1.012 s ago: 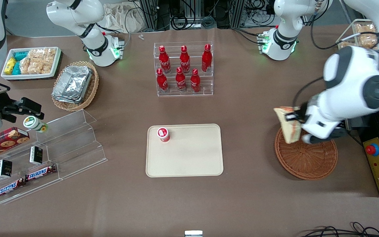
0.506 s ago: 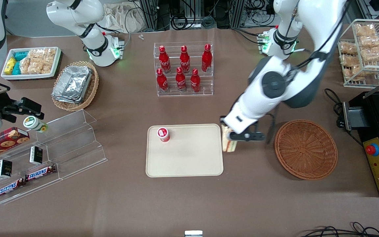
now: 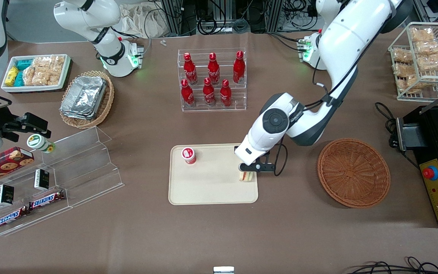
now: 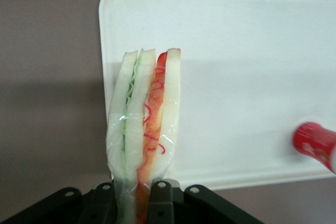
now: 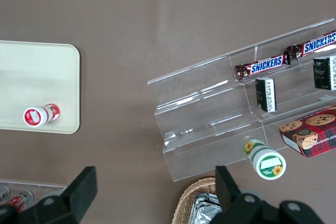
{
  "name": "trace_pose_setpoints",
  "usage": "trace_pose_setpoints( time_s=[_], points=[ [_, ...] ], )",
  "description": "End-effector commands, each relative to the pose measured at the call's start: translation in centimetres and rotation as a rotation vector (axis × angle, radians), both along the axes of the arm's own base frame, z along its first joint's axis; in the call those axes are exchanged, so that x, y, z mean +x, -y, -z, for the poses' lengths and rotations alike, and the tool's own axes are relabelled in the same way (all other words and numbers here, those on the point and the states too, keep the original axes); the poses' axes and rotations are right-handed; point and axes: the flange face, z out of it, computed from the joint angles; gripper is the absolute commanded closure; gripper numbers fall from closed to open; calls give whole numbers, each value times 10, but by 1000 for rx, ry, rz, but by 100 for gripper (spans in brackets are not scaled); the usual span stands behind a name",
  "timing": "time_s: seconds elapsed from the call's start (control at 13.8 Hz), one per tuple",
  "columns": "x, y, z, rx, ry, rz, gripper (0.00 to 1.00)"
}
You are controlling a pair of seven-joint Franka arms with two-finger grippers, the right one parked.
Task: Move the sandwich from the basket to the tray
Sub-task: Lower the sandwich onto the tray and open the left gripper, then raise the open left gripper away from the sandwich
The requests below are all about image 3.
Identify round brown wicker basket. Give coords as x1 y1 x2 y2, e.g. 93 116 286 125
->
317 138 391 209

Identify white cloth bag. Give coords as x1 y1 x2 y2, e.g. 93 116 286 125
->
121 3 167 39

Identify black floor cables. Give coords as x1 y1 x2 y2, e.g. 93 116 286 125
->
350 256 438 274

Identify black machine with red button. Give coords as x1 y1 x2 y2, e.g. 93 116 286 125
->
395 104 438 228

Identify red cola bottle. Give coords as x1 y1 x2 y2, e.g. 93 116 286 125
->
233 51 246 84
183 53 198 85
203 77 217 107
219 79 233 108
181 79 196 107
208 53 221 85

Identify red white lidded cup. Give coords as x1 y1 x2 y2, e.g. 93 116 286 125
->
181 147 197 165

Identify black power cable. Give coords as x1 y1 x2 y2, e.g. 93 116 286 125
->
375 102 399 148

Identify green white lidded cup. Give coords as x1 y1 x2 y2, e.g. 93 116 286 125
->
27 134 56 154

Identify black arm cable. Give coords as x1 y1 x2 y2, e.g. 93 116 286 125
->
273 0 406 177

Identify yellow snack packet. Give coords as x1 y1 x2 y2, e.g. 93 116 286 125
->
5 66 19 87

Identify Snickers chocolate bar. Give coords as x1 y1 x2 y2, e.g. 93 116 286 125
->
0 205 30 231
29 190 66 211

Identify oval light wicker basket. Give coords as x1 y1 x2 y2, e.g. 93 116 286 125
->
59 70 115 129

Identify red plaid cookie box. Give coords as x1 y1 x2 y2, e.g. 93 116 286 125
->
0 147 35 189

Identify stack of foil trays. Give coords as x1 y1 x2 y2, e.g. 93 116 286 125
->
60 75 108 121

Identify small black box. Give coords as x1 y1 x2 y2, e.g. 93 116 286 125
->
33 169 50 191
0 184 15 207

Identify beige plastic tray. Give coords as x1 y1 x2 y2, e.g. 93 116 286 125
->
168 143 259 206

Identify clear acrylic stepped shelf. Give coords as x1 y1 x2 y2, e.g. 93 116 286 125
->
0 126 125 237

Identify clear acrylic bottle rack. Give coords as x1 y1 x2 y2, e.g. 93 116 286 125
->
177 48 247 112

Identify clear rice cracker bag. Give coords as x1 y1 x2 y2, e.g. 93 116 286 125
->
23 65 37 87
32 56 52 86
47 55 66 86

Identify white rectangular snack tray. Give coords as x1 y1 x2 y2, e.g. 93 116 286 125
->
1 54 71 93

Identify red emergency stop button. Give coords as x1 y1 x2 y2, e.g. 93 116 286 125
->
422 166 438 182

